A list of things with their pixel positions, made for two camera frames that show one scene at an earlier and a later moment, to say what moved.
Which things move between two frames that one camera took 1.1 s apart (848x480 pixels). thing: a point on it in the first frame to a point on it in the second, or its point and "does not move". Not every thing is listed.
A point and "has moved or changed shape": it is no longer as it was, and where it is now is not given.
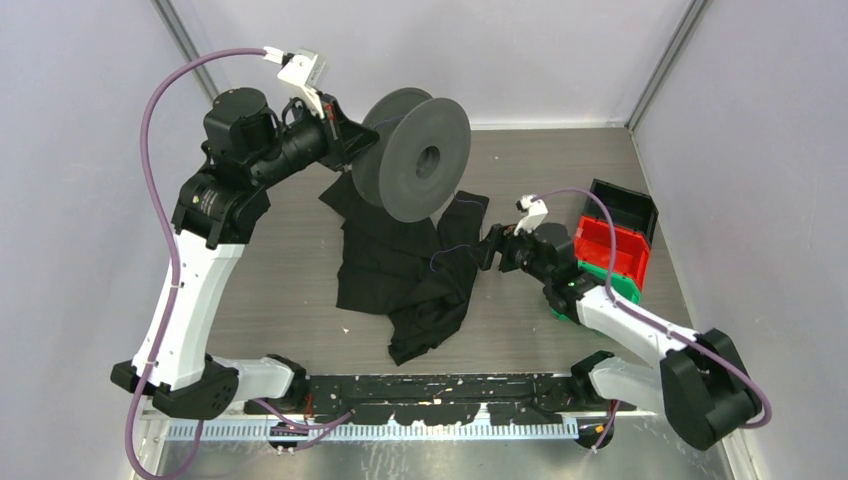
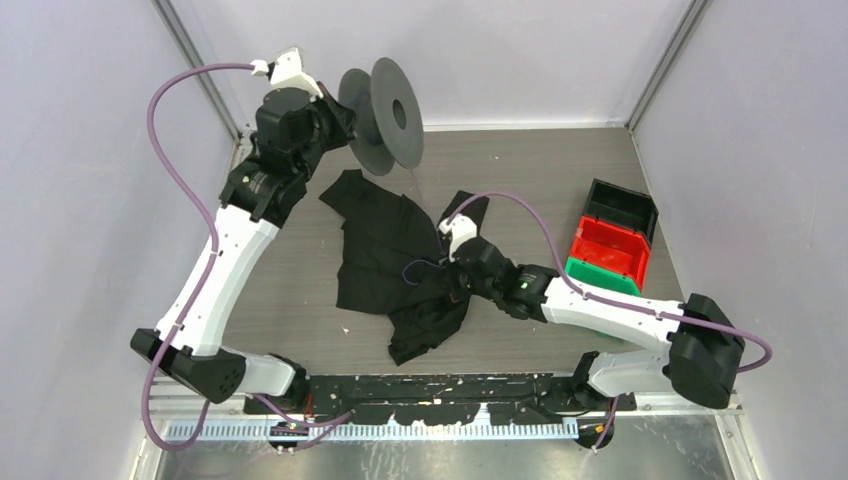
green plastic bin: x=621 y=285 does not move
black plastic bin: x=627 y=208 does not move
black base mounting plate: x=526 y=399 does not move
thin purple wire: x=461 y=200 to x=441 y=247
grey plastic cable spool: x=420 y=159 has moved or changed shape
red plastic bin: x=593 y=245 does not move
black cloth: x=417 y=273 does not move
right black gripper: x=500 y=238 to x=455 y=291
